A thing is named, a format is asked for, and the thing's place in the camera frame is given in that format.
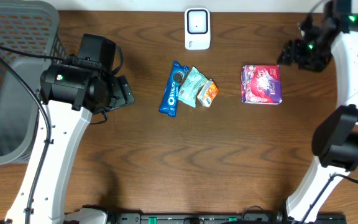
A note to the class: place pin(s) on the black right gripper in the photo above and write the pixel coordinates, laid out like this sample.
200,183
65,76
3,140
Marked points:
295,52

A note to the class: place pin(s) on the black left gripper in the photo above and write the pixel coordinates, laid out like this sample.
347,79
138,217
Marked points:
123,91

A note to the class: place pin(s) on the purple red Carefree pack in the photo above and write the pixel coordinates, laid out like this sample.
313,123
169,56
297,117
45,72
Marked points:
261,84

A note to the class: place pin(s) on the orange small carton box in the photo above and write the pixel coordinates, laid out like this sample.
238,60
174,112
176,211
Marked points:
208,93

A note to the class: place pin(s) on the blue Oreo packet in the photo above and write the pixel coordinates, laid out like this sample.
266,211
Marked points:
170,97

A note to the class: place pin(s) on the mint green snack packet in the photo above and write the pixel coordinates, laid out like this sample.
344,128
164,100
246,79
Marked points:
192,85

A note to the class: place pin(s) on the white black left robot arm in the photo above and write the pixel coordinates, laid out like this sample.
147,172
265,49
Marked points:
71,93

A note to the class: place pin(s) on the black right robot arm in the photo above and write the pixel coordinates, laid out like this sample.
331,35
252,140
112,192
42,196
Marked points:
335,141

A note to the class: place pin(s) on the dark grey plastic basket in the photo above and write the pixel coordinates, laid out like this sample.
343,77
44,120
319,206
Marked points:
28,38

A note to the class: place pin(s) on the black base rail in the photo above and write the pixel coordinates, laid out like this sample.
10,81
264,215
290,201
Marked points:
250,217

